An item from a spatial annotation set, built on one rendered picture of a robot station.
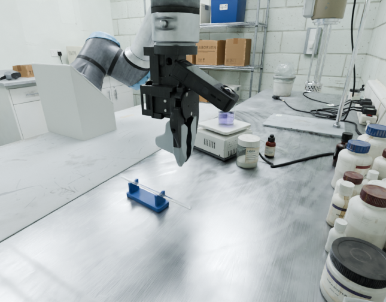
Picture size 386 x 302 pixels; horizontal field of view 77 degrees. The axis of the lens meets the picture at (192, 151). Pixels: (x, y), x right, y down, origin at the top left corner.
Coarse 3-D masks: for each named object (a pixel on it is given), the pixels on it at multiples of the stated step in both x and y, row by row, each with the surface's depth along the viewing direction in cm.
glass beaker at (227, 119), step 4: (232, 108) 69; (220, 112) 70; (228, 112) 69; (232, 112) 69; (220, 116) 70; (224, 116) 69; (228, 116) 69; (232, 116) 70; (220, 120) 71; (224, 120) 70; (228, 120) 70; (232, 120) 70; (220, 124) 71; (224, 124) 70; (228, 124) 70; (232, 124) 71
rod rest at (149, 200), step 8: (128, 184) 52; (128, 192) 53; (136, 192) 53; (144, 192) 53; (160, 192) 49; (136, 200) 52; (144, 200) 51; (152, 200) 51; (160, 200) 49; (152, 208) 49; (160, 208) 48
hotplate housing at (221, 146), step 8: (200, 128) 75; (200, 136) 74; (208, 136) 71; (216, 136) 69; (224, 136) 69; (232, 136) 69; (200, 144) 75; (208, 144) 72; (216, 144) 70; (224, 144) 68; (232, 144) 69; (208, 152) 74; (216, 152) 71; (224, 152) 69; (232, 152) 70; (224, 160) 70
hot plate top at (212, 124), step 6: (210, 120) 77; (216, 120) 77; (204, 126) 72; (210, 126) 71; (216, 126) 71; (222, 126) 71; (234, 126) 71; (240, 126) 71; (246, 126) 72; (222, 132) 67; (228, 132) 67
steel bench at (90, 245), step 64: (256, 128) 97; (192, 192) 55; (256, 192) 55; (320, 192) 55; (0, 256) 38; (64, 256) 38; (128, 256) 38; (192, 256) 38; (256, 256) 38; (320, 256) 38
